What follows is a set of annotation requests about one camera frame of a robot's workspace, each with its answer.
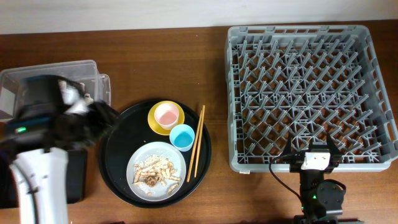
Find food scraps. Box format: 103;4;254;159
132;154;182;196

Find clear plastic waste bin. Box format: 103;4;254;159
1;60;111;122

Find white napkin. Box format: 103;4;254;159
58;80;94;115

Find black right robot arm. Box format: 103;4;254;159
282;135;346;223

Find grey round plate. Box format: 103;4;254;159
126;142;187;202

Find right wooden chopstick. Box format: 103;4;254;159
194;105;205;178

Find light blue cup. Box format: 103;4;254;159
169;124;195;152

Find left wooden chopstick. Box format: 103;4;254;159
186;109;203;183

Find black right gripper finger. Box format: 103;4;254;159
284;133;292;155
326;134;340;155

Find black rectangular tray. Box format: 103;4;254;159
1;150;88;209

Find grey plastic dishwasher rack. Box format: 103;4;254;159
224;25;397;174

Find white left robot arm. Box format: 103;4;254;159
1;101;119;223

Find pink cup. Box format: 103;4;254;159
154;103;180;130

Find wooden chopstick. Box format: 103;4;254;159
194;105;205;178
186;109;203;183

